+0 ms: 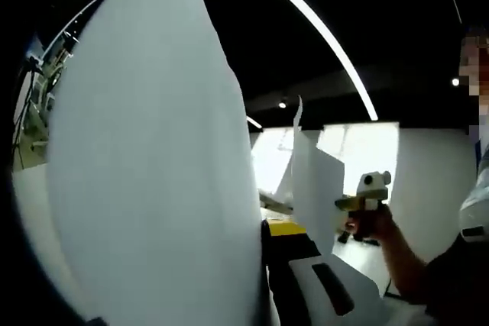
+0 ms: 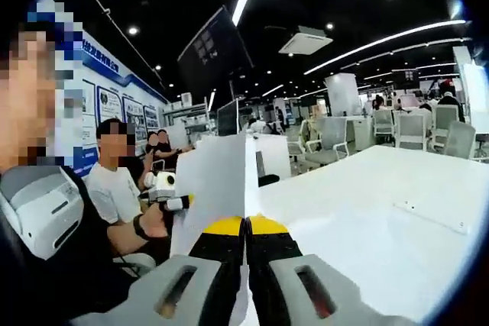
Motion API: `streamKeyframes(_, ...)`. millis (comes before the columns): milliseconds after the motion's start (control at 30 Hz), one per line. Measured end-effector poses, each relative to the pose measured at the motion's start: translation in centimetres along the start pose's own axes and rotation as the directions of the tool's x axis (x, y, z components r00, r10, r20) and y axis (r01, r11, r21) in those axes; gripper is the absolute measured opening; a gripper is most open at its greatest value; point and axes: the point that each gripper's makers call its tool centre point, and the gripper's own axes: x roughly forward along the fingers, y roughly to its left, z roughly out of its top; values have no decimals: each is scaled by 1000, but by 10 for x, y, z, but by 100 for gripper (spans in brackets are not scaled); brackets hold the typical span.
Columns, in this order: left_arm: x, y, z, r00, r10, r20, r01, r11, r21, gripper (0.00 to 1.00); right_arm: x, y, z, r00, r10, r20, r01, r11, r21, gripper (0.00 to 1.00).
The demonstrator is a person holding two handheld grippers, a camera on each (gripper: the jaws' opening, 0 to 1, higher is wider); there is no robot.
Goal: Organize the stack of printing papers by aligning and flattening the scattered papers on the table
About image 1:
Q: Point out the straight ceiling light strip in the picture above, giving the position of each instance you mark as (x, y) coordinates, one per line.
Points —
(324, 28)

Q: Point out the person's right hand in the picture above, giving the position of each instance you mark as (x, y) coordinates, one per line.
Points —
(378, 224)

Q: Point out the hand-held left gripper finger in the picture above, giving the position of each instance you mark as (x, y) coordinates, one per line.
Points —
(302, 288)

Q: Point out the stack of white printing papers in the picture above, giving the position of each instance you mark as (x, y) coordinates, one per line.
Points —
(153, 150)

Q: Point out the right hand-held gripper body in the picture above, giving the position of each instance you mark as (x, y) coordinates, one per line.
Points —
(376, 188)

